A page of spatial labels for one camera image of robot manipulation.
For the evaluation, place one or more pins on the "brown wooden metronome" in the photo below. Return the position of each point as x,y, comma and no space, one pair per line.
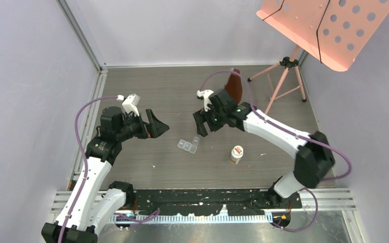
234,86

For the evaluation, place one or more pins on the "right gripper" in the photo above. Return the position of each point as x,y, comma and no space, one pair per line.
201,117

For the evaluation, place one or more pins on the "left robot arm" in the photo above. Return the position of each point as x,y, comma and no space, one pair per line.
81,220

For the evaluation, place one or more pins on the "pink music stand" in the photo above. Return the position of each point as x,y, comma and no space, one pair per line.
334,32

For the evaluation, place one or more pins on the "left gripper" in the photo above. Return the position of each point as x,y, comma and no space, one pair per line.
155,127

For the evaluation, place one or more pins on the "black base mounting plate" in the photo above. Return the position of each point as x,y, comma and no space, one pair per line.
207,202

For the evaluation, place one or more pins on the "clear weekly pill organizer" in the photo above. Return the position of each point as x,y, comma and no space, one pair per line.
189,146

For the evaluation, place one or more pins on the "white vitamin pill bottle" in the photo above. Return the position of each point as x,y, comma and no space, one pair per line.
236,154

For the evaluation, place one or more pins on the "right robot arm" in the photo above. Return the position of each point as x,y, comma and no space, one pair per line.
313,158

